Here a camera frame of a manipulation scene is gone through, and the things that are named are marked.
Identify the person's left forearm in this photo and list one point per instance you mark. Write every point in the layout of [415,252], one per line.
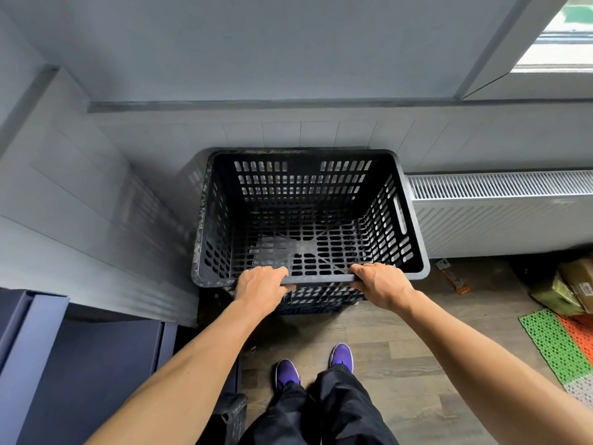
[185,370]

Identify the white wall radiator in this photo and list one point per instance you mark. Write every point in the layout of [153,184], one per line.
[500,213]

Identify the dark blue cabinet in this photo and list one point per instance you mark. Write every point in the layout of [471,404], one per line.
[83,375]

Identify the small black plastic bin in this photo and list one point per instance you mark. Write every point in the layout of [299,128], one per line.
[229,419]

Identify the white perforated floor mat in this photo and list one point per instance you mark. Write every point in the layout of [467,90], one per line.
[583,391]

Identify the small orange packaged item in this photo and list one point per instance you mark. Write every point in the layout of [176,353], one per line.
[454,277]

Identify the person's right thumb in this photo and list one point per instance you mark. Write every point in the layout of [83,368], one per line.
[356,285]

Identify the green packet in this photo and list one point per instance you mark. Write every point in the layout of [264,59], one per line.
[556,296]

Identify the person's right forearm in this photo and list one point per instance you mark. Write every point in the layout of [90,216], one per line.
[486,366]

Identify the brown cardboard box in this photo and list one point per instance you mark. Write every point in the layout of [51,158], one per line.
[581,282]

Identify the person's left hand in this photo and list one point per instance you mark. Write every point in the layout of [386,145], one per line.
[257,289]

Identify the person's right hand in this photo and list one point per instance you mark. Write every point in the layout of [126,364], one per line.
[384,287]

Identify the window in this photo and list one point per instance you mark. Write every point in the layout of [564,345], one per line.
[563,36]

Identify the purple right shoe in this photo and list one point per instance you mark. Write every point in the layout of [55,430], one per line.
[342,356]

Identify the black perforated plastic crate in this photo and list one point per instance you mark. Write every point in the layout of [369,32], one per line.
[305,208]

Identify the black trousers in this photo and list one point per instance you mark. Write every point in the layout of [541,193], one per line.
[333,412]

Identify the person's left thumb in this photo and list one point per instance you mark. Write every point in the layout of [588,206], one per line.
[288,289]

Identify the purple shoe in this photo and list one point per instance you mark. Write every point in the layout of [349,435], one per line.
[342,356]
[287,373]

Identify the orange perforated floor mat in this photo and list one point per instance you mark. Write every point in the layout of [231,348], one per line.
[581,336]

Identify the purple left shoe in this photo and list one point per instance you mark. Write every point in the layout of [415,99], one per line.
[287,373]

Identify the green perforated floor mat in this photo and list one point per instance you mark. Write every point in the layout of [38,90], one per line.
[551,342]

